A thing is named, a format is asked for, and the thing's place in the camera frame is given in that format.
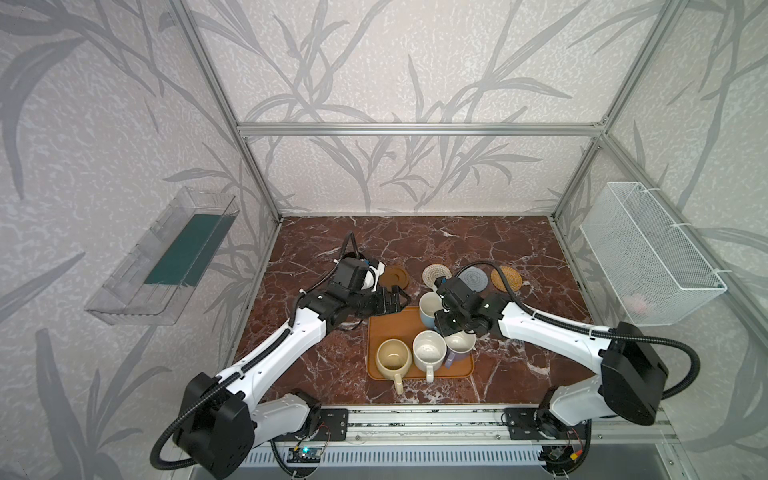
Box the light blue mug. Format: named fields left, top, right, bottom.
left=418, top=292, right=443, bottom=330

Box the beige yellow mug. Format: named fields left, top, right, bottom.
left=375, top=339, right=413, bottom=395

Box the rattan wicker coaster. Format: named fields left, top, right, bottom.
left=490, top=266, right=523, bottom=293

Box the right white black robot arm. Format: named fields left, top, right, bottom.
left=432, top=275, right=701, bottom=439

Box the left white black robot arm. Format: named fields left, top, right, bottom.
left=149, top=233, right=411, bottom=479

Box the right brown wooden coaster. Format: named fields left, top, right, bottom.
left=379, top=266, right=410, bottom=290

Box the grey blue woven coaster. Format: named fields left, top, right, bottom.
left=458, top=266, right=489, bottom=292

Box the multicolour woven coaster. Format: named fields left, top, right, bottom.
left=422, top=263, right=453, bottom=291

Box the orange wooden tray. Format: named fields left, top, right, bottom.
left=365, top=305, right=476, bottom=382

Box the purple white mug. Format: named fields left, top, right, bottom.
left=444, top=332, right=477, bottom=368

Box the green circuit board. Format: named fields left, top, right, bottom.
left=286, top=446, right=324, bottom=465

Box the right wiring connector board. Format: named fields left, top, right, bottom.
left=540, top=445, right=583, bottom=465

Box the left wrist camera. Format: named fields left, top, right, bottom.
left=332, top=257, right=385, bottom=291

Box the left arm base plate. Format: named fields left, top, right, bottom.
left=278, top=407, right=349, bottom=442

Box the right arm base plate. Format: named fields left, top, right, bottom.
left=501, top=407, right=591, bottom=441

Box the aluminium front rail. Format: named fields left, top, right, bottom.
left=167, top=403, right=685, bottom=448

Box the clear plastic wall bin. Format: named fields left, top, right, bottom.
left=85, top=187, right=240, bottom=326

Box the white wire mesh basket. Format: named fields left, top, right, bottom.
left=580, top=182, right=727, bottom=327

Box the aluminium cage frame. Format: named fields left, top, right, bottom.
left=167, top=0, right=768, bottom=448

